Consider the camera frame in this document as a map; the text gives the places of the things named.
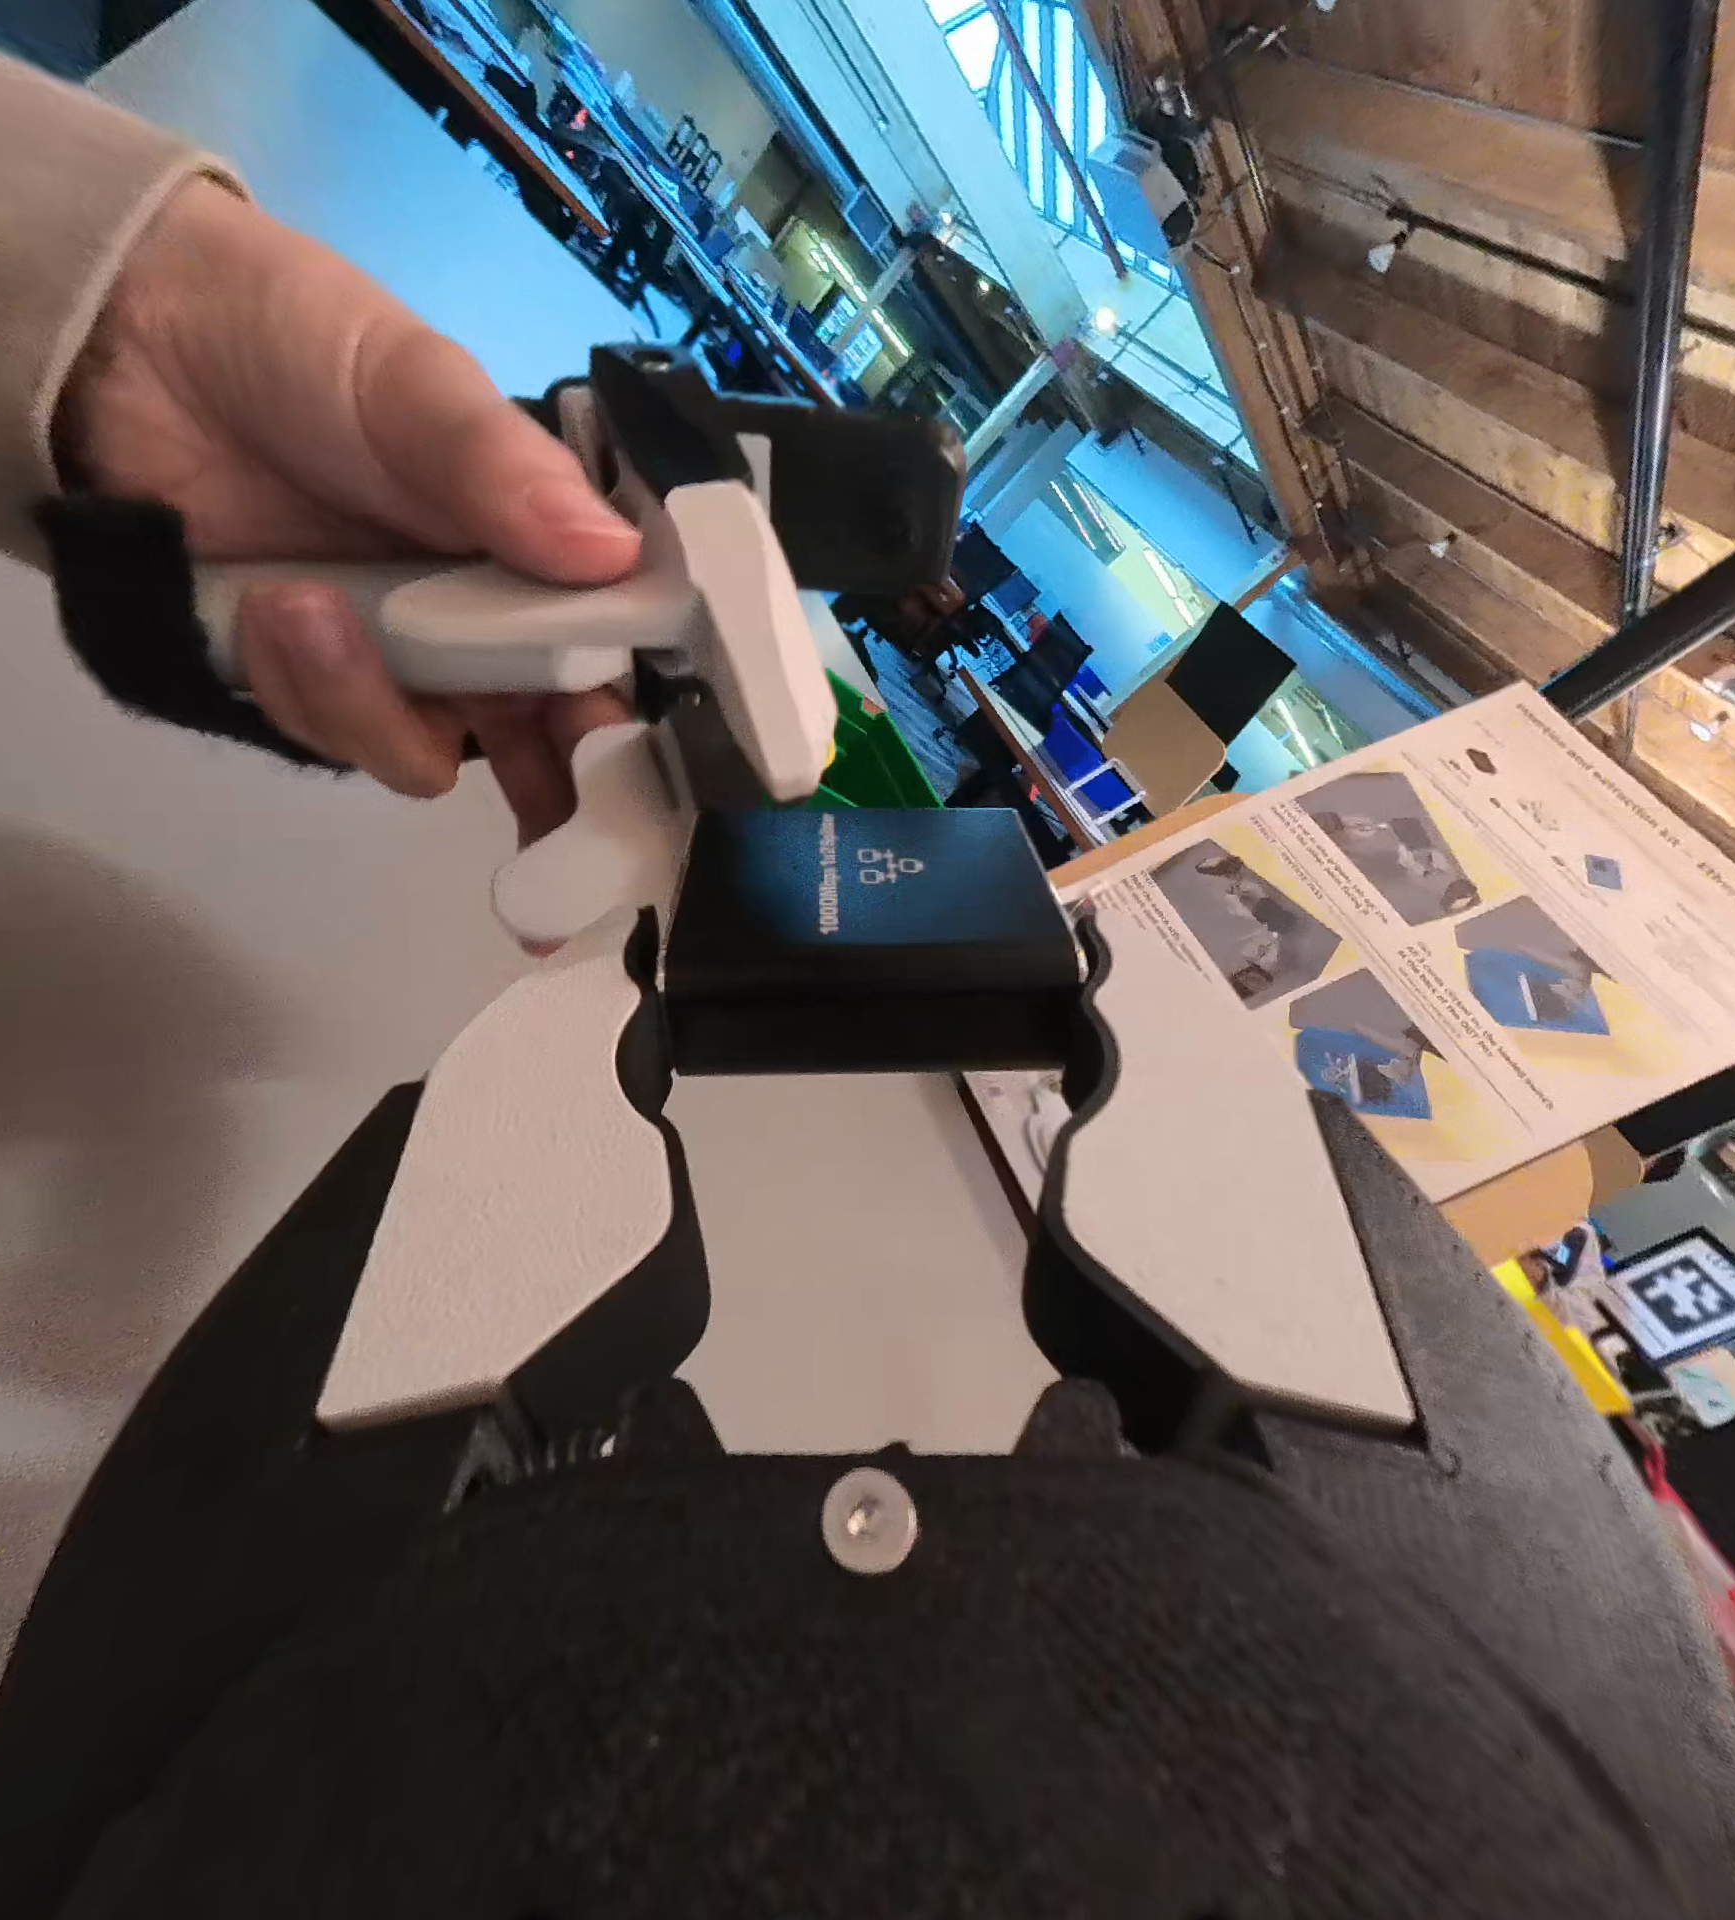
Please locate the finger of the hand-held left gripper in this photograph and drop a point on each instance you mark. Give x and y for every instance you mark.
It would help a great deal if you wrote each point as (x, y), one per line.
(754, 631)

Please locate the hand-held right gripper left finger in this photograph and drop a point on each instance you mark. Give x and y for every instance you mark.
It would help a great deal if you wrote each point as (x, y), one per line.
(507, 1200)

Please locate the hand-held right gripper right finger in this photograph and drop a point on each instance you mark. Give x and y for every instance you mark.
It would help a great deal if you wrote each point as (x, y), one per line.
(1228, 1244)

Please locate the green plastic bin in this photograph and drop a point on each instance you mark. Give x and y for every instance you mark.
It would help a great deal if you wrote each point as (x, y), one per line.
(882, 751)

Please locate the black ethernet splitter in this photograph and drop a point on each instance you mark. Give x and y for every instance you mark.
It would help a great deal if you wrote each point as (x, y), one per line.
(868, 915)

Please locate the wooden sheet stand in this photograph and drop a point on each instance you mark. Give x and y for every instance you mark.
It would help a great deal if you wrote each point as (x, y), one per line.
(1528, 1193)
(1168, 751)

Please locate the small yellow bin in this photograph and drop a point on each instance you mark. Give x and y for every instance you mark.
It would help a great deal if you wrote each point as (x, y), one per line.
(1566, 1335)

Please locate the black monitor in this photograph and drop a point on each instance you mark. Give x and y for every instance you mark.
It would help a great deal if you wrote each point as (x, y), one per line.
(1236, 668)

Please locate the white ceiling projector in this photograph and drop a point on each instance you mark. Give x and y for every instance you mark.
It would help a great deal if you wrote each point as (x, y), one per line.
(1144, 188)

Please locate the printed instruction sheet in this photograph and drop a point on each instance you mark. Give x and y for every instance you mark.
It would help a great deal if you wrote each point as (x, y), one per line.
(1558, 930)

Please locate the black white marker tablet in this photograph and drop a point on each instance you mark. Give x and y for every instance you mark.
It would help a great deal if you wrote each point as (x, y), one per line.
(1692, 1292)

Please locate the black pole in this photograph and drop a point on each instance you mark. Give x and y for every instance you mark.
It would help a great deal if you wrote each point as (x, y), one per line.
(1708, 609)

